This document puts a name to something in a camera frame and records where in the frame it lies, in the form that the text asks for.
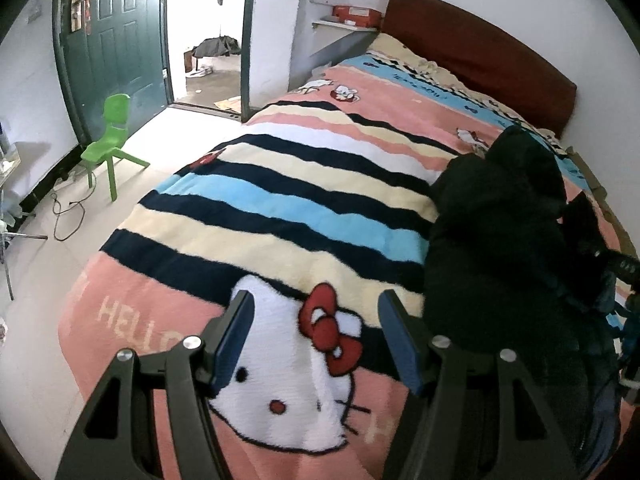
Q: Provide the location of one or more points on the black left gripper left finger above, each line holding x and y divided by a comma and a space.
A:
115, 436

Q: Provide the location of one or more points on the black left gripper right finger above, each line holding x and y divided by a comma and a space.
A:
468, 415

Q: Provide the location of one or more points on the black large garment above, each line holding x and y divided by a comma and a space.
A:
512, 264

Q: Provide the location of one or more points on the metal tripod stand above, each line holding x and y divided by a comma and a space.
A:
7, 237

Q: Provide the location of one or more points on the Hello Kitty striped blanket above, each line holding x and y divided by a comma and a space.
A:
321, 203

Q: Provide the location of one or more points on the green plastic chair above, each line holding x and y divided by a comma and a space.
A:
110, 145

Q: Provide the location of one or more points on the dark red headboard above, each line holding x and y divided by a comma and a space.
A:
485, 59

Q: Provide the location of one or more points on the beige patterned pillow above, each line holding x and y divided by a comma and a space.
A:
394, 53

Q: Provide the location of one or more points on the dark green door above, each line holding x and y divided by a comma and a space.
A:
104, 47

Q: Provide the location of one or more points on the red box on shelf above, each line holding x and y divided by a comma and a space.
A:
357, 16

